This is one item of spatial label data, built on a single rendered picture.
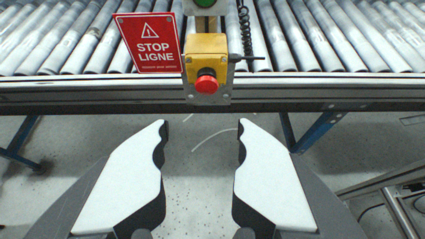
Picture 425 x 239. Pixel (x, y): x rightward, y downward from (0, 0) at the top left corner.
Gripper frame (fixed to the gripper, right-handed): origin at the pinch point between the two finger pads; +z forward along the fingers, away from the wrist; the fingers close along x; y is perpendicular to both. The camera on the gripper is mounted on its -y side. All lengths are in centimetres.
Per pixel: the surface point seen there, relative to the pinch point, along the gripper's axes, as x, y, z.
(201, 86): -0.9, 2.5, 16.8
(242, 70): 8.8, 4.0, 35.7
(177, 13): -10, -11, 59
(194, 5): -1.5, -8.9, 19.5
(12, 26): -68, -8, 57
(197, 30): -1.6, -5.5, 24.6
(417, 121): 151, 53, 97
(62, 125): -104, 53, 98
